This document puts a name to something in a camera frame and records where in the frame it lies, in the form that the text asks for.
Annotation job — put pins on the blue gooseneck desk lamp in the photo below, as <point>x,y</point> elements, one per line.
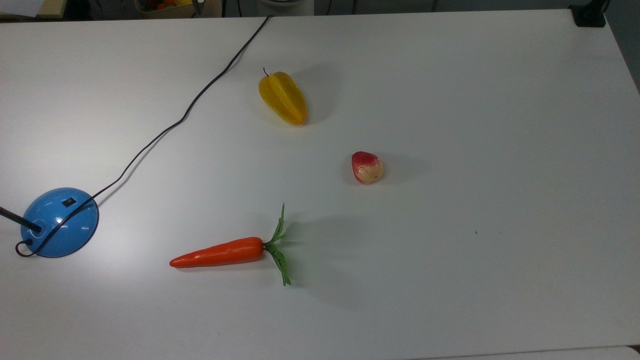
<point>60,235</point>

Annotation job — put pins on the orange toy carrot green leaves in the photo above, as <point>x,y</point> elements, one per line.
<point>225,252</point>

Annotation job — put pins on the black camera pole clamp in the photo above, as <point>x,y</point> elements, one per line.
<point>590,15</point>

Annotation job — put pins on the white adjoining table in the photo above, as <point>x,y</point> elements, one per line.
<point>550,354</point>

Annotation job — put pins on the white paper sheet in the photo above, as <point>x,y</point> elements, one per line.
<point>20,5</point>

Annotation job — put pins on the red and cream toy strawberry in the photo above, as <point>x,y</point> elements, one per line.
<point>367,167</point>

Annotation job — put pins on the yellow plastic starfruit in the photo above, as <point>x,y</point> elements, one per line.
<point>285,100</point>

